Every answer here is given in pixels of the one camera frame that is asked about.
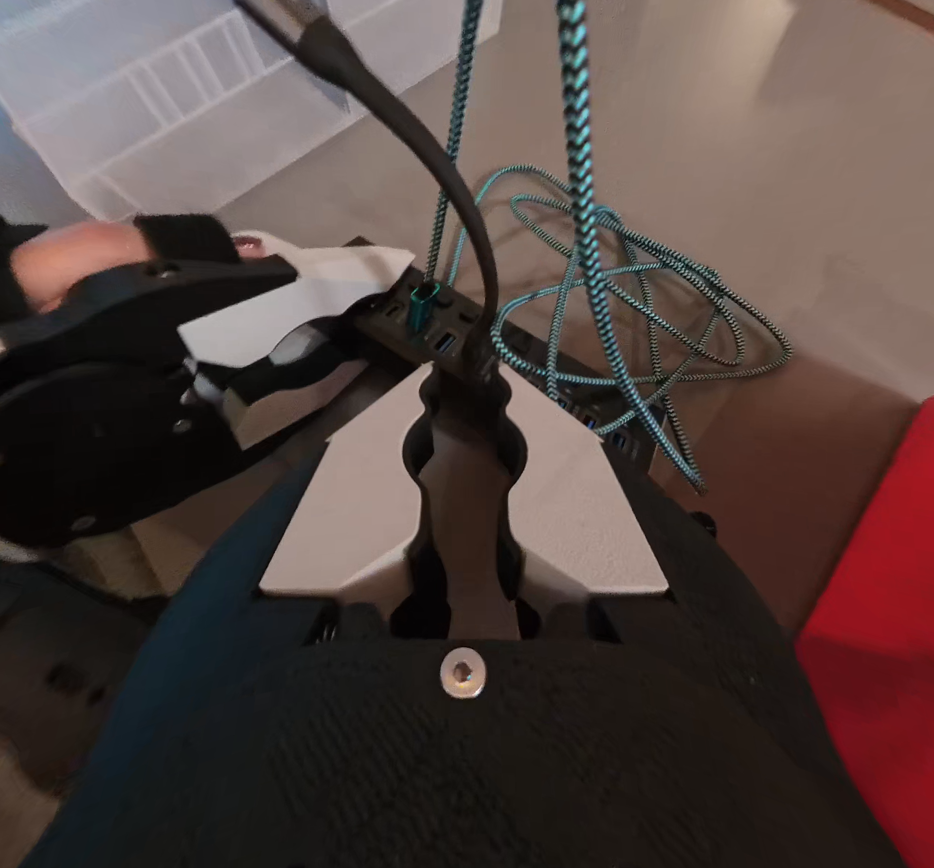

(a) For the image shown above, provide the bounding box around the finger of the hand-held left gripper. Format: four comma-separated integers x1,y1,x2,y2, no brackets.
177,246,418,367
222,356,371,451

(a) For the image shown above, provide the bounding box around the teal braided usb cable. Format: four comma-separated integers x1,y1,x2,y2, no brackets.
409,0,794,498

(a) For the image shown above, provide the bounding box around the clear plastic divided tray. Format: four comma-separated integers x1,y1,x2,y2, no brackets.
0,0,512,224

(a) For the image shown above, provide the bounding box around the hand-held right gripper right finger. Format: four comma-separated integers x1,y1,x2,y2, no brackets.
498,378,671,640

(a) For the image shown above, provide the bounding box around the red plastic bin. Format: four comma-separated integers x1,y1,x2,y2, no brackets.
794,396,934,868

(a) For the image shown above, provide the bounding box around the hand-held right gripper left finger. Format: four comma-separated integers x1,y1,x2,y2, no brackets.
257,363,449,637

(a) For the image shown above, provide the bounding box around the black usb hub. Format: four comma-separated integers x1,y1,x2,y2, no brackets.
352,266,666,476

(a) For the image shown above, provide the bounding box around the black usb cable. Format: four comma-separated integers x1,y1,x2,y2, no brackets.
230,0,512,402

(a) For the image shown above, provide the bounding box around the person's left hand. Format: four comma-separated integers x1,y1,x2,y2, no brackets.
13,218,265,314

